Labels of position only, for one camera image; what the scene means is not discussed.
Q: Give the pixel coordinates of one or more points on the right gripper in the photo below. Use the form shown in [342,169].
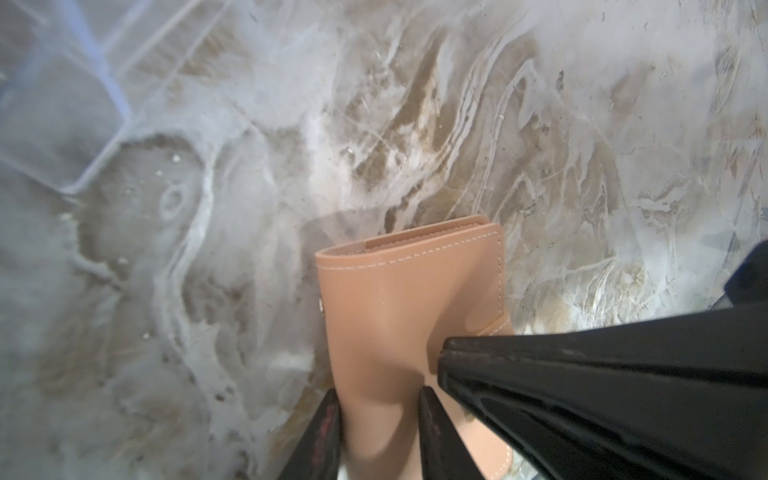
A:
[748,284]

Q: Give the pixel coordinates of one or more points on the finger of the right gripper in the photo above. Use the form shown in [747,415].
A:
[672,398]

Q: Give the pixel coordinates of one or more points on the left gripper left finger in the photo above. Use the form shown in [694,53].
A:
[317,456]

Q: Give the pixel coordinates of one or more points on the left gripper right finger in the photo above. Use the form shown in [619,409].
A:
[444,455]

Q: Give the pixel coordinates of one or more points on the pink leather card holder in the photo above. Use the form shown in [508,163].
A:
[389,303]

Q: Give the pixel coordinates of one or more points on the clear acrylic card stand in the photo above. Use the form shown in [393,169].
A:
[76,74]

